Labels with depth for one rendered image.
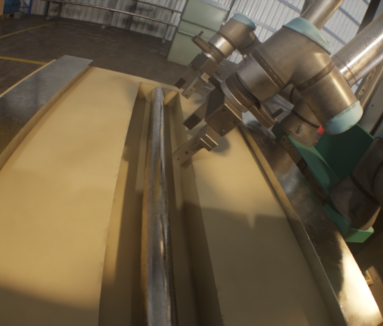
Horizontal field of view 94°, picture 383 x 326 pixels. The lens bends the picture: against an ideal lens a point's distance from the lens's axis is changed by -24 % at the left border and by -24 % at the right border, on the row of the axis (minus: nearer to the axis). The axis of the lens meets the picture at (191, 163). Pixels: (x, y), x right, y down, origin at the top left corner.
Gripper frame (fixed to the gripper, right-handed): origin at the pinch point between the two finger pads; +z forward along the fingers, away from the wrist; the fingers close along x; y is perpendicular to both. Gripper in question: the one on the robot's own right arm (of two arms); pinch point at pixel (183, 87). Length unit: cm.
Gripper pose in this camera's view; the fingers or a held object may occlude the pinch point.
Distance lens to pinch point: 83.3
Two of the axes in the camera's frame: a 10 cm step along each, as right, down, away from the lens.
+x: -2.5, -5.3, 8.1
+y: 7.1, 4.7, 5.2
